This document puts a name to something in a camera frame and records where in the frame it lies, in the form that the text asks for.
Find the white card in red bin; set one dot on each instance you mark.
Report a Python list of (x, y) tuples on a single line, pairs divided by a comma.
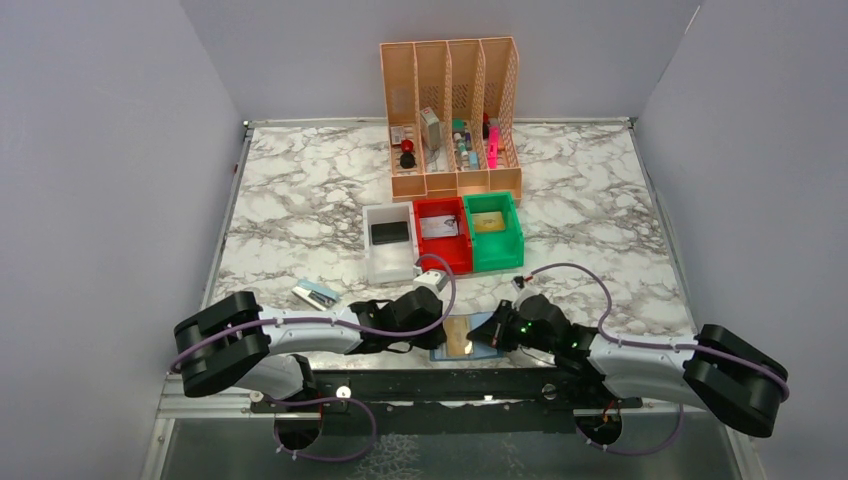
[(442, 226)]

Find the red plastic bin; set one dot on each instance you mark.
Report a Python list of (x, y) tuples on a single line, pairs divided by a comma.
[(456, 251)]

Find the red black stamp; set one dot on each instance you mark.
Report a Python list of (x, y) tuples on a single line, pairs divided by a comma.
[(407, 159)]

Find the gold VIP card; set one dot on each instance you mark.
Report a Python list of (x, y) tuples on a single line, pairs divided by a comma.
[(457, 344)]

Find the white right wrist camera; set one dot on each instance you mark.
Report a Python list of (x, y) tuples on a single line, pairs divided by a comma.
[(523, 289)]

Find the light blue stapler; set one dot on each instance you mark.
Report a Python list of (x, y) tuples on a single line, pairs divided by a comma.
[(315, 295)]

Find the small bottles in organizer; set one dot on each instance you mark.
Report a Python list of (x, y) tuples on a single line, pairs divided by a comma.
[(466, 155)]

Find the orange file organizer rack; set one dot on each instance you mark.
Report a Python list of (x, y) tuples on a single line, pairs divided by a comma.
[(470, 79)]

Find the pink highlighter marker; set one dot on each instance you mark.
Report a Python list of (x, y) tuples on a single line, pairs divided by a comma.
[(493, 147)]

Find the green plastic bin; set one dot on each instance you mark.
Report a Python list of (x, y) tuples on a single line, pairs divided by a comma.
[(497, 238)]

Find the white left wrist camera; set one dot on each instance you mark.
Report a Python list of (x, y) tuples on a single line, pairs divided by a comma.
[(433, 280)]

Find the blue leather card holder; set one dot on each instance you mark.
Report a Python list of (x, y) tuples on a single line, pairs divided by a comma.
[(482, 351)]

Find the black card in white bin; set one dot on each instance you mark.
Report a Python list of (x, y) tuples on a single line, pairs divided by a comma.
[(389, 232)]

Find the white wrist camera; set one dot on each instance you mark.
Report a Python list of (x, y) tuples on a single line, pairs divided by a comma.
[(433, 280), (523, 289)]

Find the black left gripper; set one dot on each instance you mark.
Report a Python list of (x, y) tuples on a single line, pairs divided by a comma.
[(433, 339)]

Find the translucent white plastic bin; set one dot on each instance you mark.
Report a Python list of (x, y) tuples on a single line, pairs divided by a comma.
[(390, 262)]

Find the white box in organizer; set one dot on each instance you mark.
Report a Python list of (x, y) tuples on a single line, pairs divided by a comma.
[(430, 126)]

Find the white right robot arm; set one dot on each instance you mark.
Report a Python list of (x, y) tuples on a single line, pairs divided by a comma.
[(715, 370)]

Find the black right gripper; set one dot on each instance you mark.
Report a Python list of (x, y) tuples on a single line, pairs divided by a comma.
[(494, 330)]

